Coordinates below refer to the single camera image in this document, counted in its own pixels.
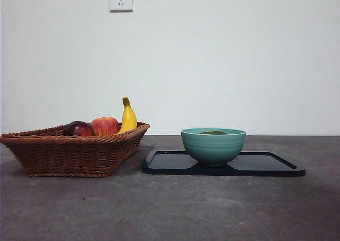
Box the black rectangular tray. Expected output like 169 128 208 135
141 149 306 177

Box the dark red apple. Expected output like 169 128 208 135
63 120 95 137

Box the yellow banana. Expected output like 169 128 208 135
116 97 138 134

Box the brown woven wicker basket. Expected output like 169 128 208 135
0 121 150 178

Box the teal ceramic bowl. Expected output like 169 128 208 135
180 127 247 167

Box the red yellow apple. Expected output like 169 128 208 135
90 116 121 137

